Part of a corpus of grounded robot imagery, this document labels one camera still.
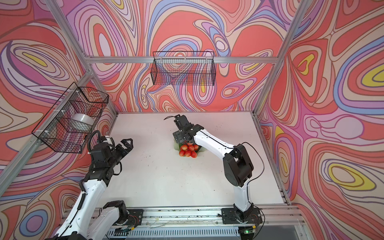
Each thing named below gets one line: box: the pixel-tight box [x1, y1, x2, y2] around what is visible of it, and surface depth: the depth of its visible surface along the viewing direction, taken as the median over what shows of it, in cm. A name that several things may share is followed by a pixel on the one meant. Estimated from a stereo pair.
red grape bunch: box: [178, 140, 199, 158], surface depth 90 cm
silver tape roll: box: [70, 113, 95, 131], surface depth 73 cm
